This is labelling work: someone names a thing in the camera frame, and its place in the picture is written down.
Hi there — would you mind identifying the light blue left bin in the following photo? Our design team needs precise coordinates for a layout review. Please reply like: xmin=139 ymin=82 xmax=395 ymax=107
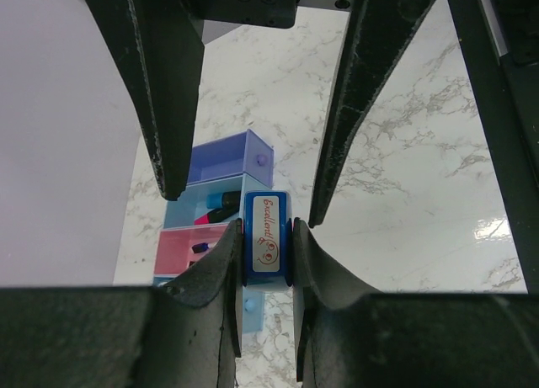
xmin=152 ymin=271 xmax=264 ymax=334

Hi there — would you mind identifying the pink bin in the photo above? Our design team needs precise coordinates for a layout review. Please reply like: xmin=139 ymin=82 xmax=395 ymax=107
xmin=153 ymin=225 xmax=227 ymax=277

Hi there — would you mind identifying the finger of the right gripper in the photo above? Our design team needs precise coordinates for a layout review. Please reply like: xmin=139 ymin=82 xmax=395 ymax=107
xmin=84 ymin=0 xmax=205 ymax=201
xmin=308 ymin=0 xmax=436 ymax=227

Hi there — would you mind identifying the pink black highlighter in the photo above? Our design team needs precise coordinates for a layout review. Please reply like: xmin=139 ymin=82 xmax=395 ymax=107
xmin=194 ymin=208 xmax=239 ymax=226

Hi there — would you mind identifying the white blue pen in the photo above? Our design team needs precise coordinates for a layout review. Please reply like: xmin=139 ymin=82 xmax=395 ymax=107
xmin=191 ymin=242 xmax=216 ymax=254

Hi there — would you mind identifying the purple blue bin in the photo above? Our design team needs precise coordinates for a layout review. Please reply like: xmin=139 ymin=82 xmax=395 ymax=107
xmin=187 ymin=130 xmax=275 ymax=188

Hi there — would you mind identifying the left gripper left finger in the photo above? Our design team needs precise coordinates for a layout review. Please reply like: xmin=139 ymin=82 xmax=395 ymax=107
xmin=1 ymin=220 xmax=243 ymax=387

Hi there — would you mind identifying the light blue middle bin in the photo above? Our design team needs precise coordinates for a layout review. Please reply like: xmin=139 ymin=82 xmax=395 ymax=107
xmin=163 ymin=173 xmax=268 ymax=229

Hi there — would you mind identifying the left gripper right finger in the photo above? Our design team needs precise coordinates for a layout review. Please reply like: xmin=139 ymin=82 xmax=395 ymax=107
xmin=291 ymin=219 xmax=538 ymax=387

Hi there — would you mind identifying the light blue bin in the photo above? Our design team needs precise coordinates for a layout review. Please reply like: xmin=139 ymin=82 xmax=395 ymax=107
xmin=163 ymin=173 xmax=268 ymax=229
xmin=152 ymin=271 xmax=264 ymax=334

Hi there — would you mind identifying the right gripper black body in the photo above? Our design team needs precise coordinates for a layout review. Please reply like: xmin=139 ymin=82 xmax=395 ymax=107
xmin=182 ymin=0 xmax=352 ymax=29

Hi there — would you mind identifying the blue white eraser block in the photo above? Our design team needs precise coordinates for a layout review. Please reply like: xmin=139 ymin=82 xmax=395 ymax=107
xmin=243 ymin=190 xmax=293 ymax=292

